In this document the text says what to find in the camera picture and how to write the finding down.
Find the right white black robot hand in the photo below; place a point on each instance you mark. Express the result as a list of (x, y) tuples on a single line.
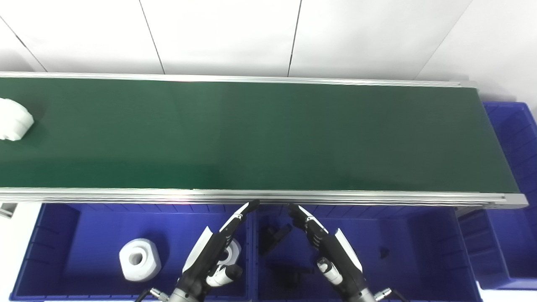
[(335, 256)]

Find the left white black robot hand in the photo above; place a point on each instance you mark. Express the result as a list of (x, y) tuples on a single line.
[(207, 256)]

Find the white round plastic part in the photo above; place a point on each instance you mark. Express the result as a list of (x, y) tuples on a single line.
[(140, 260), (14, 119), (234, 251)]

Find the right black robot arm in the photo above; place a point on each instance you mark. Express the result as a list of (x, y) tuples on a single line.
[(363, 298)]

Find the black angular plastic part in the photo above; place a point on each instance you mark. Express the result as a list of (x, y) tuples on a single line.
[(291, 277)]

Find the blue bin with black parts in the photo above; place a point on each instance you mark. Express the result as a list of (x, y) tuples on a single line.
[(419, 251)]

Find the blue bin with white parts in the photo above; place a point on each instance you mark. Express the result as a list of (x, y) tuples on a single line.
[(84, 251)]

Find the aluminium conveyor leg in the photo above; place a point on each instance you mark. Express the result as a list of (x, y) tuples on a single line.
[(7, 210)]

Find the empty blue plastic bin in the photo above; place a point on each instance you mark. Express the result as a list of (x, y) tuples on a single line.
[(516, 134)]

